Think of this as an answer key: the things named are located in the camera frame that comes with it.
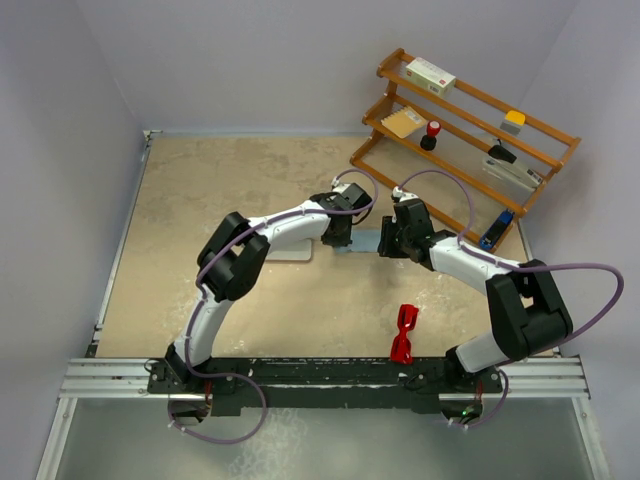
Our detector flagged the wooden three-tier shelf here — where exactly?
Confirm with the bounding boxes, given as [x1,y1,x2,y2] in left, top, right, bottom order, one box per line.
[349,47,582,255]

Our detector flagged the brown envelope packet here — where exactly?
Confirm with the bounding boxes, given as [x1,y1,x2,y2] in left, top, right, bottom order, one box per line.
[381,106,427,139]

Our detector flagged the white green box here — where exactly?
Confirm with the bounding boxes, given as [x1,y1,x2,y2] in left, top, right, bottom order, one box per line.
[405,57,457,98]

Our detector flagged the red black stamp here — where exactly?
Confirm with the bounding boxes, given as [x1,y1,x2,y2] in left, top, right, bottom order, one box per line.
[420,120,441,151]

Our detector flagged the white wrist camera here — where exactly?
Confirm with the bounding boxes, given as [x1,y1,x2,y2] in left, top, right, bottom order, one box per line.
[331,178,350,194]
[391,186,419,204]

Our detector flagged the yellow grey sponge block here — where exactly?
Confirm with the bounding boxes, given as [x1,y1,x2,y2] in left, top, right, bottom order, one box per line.
[500,110,526,137]

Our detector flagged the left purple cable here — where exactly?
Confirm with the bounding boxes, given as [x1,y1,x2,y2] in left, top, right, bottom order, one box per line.
[167,168,379,443]

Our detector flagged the red sunglasses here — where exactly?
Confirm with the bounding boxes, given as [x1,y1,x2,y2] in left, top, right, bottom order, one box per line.
[390,304,419,365]

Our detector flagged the pink glasses case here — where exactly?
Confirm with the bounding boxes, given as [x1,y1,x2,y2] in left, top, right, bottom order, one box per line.
[266,239,313,263]

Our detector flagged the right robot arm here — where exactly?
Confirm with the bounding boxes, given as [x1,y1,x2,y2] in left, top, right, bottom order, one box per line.
[378,196,573,391]

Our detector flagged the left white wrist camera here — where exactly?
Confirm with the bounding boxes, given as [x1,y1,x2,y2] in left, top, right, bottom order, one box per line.
[331,178,350,194]

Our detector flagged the blue cleaning cloth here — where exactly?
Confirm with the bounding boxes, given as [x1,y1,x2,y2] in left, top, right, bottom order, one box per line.
[334,229,381,254]

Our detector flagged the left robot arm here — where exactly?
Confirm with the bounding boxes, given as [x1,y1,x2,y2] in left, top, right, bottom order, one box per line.
[165,179,378,392]

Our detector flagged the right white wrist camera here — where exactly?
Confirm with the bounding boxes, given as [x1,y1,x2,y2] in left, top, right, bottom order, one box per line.
[391,186,419,204]

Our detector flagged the black stapler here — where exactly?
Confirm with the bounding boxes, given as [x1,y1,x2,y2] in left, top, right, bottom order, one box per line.
[488,143,517,164]

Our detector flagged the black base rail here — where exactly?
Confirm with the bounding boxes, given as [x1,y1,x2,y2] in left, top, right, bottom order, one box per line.
[147,357,503,417]

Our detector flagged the aluminium frame rail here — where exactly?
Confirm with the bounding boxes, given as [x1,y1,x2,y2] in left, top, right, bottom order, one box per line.
[502,357,591,399]

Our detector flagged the blue stapler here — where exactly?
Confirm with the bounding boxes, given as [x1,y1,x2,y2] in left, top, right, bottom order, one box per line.
[479,209,514,251]

